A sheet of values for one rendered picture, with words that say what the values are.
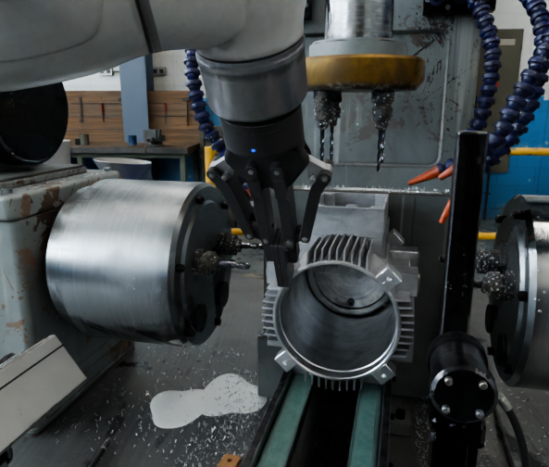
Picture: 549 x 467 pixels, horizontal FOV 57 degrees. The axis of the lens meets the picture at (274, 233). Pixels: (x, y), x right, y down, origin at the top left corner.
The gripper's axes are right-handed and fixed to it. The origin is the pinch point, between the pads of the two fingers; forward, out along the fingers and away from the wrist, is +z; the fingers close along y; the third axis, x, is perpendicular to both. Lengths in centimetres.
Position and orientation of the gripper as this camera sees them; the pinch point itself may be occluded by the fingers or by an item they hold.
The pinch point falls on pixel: (283, 258)
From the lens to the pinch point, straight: 59.2
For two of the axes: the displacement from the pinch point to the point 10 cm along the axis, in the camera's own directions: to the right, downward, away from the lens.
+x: -2.1, 6.9, -6.9
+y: -9.7, -0.6, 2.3
